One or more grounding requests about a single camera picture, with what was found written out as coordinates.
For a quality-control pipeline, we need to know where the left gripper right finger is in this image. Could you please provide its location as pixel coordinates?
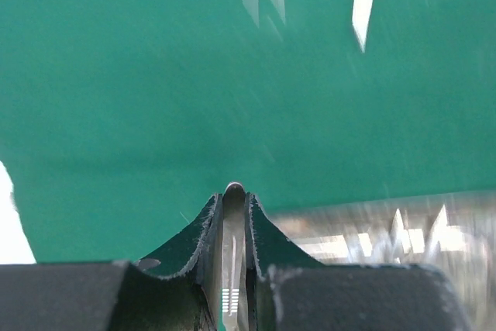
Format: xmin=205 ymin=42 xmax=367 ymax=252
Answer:
xmin=245 ymin=194 xmax=472 ymax=330

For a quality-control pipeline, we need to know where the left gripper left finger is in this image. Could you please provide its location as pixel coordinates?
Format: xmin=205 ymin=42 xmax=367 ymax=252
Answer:
xmin=1 ymin=194 xmax=222 ymax=330

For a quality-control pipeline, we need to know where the steel scalpel handle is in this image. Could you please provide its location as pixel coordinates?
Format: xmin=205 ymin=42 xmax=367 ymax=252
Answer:
xmin=222 ymin=181 xmax=249 ymax=330

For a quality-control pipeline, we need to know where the steel instrument tray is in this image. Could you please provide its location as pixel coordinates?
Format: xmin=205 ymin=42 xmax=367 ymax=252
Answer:
xmin=269 ymin=191 xmax=495 ymax=330

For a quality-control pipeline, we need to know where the green surgical cloth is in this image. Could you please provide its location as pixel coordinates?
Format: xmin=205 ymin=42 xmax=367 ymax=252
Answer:
xmin=1 ymin=0 xmax=495 ymax=262

